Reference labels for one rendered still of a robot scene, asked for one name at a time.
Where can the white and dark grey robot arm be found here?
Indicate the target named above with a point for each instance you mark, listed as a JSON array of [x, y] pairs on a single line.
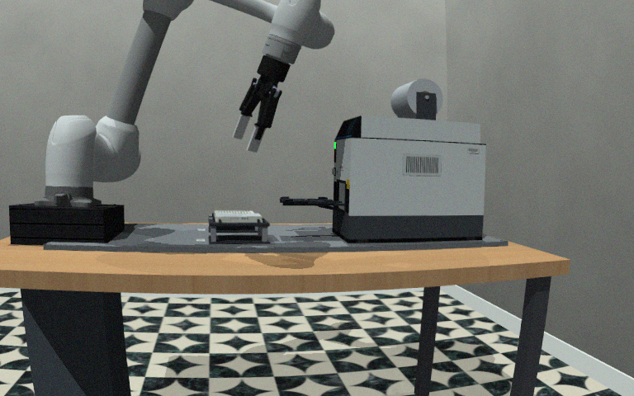
[[79, 153]]

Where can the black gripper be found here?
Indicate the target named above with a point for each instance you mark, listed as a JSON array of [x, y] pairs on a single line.
[[272, 72]]

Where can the light grey cylindrical roll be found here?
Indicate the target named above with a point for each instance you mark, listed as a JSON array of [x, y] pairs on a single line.
[[403, 99]]

